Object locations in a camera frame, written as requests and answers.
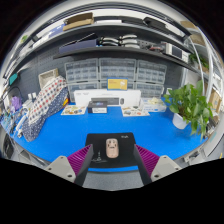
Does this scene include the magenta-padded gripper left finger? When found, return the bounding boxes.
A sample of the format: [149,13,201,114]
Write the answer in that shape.
[44,143,95,188]

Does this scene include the patterned fabric bag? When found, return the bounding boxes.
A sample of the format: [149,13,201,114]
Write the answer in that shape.
[21,75,69,143]

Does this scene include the green plant in white pot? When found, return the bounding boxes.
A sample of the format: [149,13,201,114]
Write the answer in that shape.
[162,79,214,136]

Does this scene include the black mouse pad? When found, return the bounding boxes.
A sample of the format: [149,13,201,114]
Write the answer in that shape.
[84,132,141,169]

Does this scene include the small black box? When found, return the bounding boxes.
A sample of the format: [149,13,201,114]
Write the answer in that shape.
[87,100,109,115]

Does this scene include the grey wall shelf unit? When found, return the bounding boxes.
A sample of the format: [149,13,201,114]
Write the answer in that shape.
[6,6,218,73]

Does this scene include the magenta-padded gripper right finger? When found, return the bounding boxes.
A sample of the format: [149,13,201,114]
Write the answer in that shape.
[132,143,183,186]

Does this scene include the yellow card box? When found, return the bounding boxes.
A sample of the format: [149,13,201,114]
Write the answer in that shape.
[106,77,129,91]

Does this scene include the translucent pink computer mouse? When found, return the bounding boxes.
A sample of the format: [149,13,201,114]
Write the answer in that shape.
[105,137,120,159]

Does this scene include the long white keyboard box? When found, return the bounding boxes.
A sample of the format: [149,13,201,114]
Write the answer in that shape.
[73,89,142,108]

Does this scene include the printed paper leaflet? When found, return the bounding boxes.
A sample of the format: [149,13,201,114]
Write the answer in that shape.
[60,104,88,116]
[120,105,151,118]

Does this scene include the white and blue box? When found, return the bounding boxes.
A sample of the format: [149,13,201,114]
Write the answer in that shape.
[139,97,168,113]

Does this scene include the small purple object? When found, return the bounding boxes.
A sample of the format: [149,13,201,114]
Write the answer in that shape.
[10,95,23,113]

